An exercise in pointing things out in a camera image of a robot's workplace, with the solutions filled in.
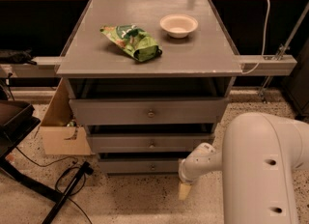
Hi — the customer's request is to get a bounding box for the grey top drawer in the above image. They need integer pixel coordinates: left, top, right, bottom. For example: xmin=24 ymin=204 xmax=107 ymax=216
xmin=70 ymin=98 xmax=228 ymax=125

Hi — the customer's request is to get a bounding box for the black floor cable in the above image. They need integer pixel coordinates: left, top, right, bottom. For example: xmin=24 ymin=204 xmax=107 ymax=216
xmin=14 ymin=146 xmax=94 ymax=224

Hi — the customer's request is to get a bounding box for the grey drawer cabinet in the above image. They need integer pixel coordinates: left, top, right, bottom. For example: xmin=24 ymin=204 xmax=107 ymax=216
xmin=57 ymin=0 xmax=241 ymax=175

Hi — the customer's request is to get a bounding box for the white paper bowl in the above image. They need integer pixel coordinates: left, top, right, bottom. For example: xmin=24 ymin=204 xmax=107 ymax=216
xmin=160 ymin=14 xmax=198 ymax=39

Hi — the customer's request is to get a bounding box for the grey middle drawer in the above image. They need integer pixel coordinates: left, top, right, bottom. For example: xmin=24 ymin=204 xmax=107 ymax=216
xmin=87 ymin=133 xmax=214 ymax=153

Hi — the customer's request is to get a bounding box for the dark cabinet at right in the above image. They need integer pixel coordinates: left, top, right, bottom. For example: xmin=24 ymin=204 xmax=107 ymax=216
xmin=283 ymin=39 xmax=309 ymax=120

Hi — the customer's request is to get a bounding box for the white hanging cable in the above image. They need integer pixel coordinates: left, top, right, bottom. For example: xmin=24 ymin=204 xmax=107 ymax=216
xmin=241 ymin=0 xmax=271 ymax=75

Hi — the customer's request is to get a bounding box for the cardboard box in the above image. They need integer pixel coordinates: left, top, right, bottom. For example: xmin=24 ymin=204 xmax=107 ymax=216
xmin=40 ymin=80 xmax=92 ymax=155

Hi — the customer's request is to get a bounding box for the grey drawer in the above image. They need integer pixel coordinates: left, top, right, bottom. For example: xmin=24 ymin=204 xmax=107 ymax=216
xmin=98 ymin=159 xmax=179 ymax=174
xmin=87 ymin=133 xmax=214 ymax=153
xmin=70 ymin=98 xmax=228 ymax=125

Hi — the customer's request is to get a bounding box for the black stand with tray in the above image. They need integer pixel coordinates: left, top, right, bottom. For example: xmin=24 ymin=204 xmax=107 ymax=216
xmin=0 ymin=100 xmax=93 ymax=224

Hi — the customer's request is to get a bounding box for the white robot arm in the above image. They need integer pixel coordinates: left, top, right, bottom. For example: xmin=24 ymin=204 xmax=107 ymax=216
xmin=179 ymin=113 xmax=309 ymax=224

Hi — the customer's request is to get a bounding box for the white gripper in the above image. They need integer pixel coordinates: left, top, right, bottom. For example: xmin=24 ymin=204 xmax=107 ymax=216
xmin=178 ymin=143 xmax=216 ymax=201

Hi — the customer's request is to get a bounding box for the black object on rail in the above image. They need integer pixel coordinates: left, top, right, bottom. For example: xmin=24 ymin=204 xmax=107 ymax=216
xmin=0 ymin=49 xmax=36 ymax=65

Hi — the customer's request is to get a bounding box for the grey bottom drawer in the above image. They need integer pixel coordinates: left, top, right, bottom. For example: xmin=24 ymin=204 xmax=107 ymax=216
xmin=98 ymin=159 xmax=179 ymax=174

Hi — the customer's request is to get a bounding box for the green snack bag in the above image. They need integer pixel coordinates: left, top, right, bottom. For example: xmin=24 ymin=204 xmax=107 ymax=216
xmin=100 ymin=25 xmax=162 ymax=63

